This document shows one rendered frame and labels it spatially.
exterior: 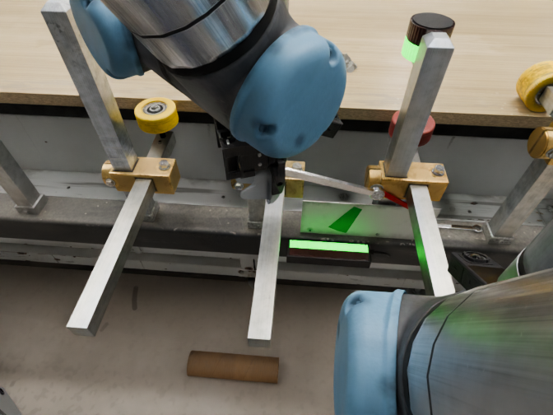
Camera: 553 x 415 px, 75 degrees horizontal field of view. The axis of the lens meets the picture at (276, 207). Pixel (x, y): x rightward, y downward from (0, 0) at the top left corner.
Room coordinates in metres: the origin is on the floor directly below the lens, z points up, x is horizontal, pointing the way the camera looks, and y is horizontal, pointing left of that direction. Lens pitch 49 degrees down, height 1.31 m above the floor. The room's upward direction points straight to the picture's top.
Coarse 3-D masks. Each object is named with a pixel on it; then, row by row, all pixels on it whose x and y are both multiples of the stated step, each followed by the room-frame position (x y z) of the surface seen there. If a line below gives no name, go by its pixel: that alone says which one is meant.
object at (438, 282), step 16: (416, 160) 0.51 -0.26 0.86; (416, 192) 0.43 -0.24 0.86; (416, 208) 0.39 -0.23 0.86; (432, 208) 0.39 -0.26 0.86; (416, 224) 0.36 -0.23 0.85; (432, 224) 0.36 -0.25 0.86; (416, 240) 0.34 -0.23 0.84; (432, 240) 0.33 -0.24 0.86; (432, 256) 0.30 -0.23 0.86; (432, 272) 0.27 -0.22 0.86; (432, 288) 0.25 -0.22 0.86; (448, 288) 0.24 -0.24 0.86
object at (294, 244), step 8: (296, 240) 0.44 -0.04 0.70; (304, 240) 0.44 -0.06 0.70; (304, 248) 0.42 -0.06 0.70; (312, 248) 0.42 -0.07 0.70; (320, 248) 0.42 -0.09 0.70; (328, 248) 0.42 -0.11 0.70; (336, 248) 0.42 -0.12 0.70; (344, 248) 0.42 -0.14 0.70; (352, 248) 0.42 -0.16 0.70; (360, 248) 0.42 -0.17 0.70
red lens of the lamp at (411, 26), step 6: (414, 24) 0.51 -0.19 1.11; (408, 30) 0.52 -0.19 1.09; (414, 30) 0.51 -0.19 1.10; (420, 30) 0.50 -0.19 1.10; (426, 30) 0.49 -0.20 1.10; (432, 30) 0.49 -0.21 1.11; (438, 30) 0.49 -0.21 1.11; (444, 30) 0.49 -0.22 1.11; (450, 30) 0.50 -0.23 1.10; (408, 36) 0.51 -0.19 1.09; (414, 36) 0.50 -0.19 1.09; (420, 36) 0.50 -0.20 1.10; (450, 36) 0.50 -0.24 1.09; (414, 42) 0.50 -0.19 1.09; (420, 42) 0.50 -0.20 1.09
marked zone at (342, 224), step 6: (354, 210) 0.45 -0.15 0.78; (360, 210) 0.45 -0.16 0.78; (342, 216) 0.45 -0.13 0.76; (348, 216) 0.45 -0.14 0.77; (354, 216) 0.45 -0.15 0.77; (336, 222) 0.45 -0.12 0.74; (342, 222) 0.45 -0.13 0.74; (348, 222) 0.45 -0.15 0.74; (336, 228) 0.45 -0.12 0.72; (342, 228) 0.45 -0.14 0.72; (348, 228) 0.45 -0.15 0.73
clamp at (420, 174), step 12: (372, 168) 0.48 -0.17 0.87; (384, 168) 0.48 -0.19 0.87; (420, 168) 0.48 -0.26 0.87; (432, 168) 0.48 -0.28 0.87; (372, 180) 0.46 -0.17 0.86; (384, 180) 0.45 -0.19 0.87; (396, 180) 0.45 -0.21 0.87; (408, 180) 0.45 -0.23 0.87; (420, 180) 0.45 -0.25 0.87; (432, 180) 0.45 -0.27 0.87; (444, 180) 0.45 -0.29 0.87; (396, 192) 0.45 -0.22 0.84; (432, 192) 0.44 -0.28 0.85
